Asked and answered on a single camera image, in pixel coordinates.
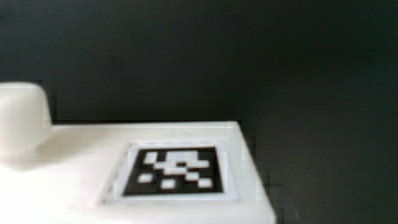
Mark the white front drawer tray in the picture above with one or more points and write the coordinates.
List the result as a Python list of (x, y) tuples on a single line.
[(160, 173)]

